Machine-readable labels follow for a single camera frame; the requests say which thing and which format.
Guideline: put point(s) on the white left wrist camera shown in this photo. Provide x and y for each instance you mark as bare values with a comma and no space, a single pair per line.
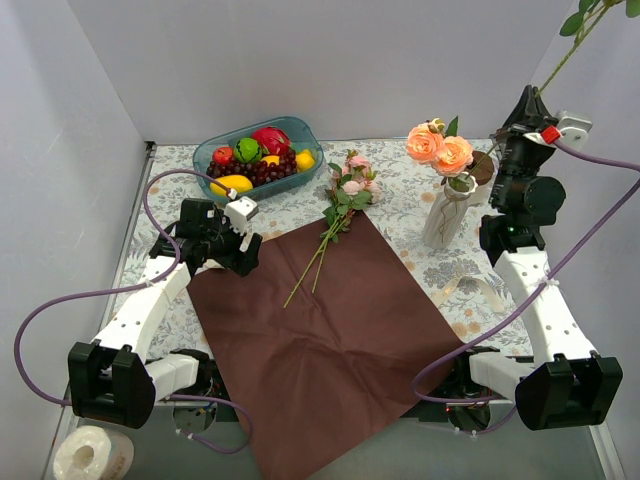
240,212

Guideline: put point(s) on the white ribbed ceramic vase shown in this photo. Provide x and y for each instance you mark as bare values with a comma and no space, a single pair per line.
448,211

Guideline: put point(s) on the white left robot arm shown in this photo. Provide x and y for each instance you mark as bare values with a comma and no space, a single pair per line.
126,340

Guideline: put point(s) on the green watermelon toy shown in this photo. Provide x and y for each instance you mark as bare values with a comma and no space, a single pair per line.
247,151

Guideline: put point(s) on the yellow lemon toy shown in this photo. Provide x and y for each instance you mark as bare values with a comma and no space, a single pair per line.
304,160

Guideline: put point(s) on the red dragon fruit toy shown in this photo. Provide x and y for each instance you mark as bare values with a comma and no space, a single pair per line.
272,140

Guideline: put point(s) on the red apple toy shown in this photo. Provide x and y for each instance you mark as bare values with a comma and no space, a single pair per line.
223,156

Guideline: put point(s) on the dark red grape bunch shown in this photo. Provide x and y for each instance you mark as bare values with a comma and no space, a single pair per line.
269,169

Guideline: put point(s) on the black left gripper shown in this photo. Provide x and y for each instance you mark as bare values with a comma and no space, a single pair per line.
240,249

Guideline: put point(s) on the pink artificial flower bunch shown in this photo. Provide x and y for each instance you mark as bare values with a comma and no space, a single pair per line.
353,189

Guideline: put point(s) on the yellow mango toy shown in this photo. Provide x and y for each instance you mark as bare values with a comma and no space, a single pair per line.
239,183

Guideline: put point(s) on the cream printed ribbon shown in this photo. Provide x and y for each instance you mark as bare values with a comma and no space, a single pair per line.
465,284

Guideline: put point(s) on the dark red wrapping paper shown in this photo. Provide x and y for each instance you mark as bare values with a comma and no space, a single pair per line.
320,361

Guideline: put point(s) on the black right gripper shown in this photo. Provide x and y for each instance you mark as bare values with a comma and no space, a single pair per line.
523,130

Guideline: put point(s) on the peach rose stem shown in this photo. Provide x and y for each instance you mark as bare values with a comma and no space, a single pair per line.
437,144
580,24

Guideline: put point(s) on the teal plastic fruit basket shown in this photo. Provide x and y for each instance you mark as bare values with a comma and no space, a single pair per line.
301,138

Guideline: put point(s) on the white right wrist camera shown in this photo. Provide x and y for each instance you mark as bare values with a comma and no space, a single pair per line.
574,128

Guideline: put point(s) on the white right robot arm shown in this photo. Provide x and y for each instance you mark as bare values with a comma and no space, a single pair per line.
569,383

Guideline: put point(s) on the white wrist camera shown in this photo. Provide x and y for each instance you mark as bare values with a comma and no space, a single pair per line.
240,212
574,128

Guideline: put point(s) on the white toilet paper roll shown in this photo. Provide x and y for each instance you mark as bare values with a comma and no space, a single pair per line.
92,452

